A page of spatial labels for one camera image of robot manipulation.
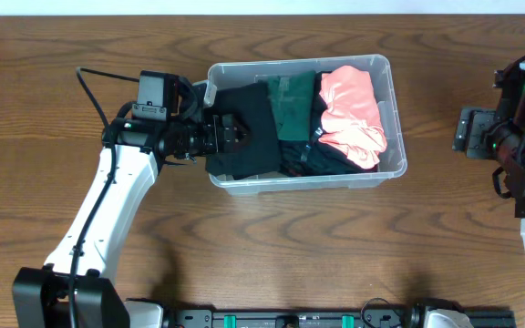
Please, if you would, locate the black cloth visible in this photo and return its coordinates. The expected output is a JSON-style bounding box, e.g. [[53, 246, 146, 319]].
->
[[205, 82, 281, 179]]

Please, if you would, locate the dark navy garment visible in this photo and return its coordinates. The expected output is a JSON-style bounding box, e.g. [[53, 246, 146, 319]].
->
[[279, 72, 378, 177]]

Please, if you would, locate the dark green cloth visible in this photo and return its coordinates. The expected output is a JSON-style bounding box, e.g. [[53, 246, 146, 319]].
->
[[267, 70, 315, 141]]

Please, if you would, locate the salmon pink cloth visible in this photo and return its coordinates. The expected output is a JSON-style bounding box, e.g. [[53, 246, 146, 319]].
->
[[319, 66, 387, 169]]

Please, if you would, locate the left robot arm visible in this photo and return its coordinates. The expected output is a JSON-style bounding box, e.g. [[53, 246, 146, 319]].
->
[[12, 114, 252, 327]]

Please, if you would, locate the clear plastic storage container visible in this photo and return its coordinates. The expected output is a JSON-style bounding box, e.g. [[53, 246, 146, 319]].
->
[[208, 54, 407, 196]]

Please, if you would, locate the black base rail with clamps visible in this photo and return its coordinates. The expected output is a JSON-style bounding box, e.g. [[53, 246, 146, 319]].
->
[[120, 298, 517, 328]]

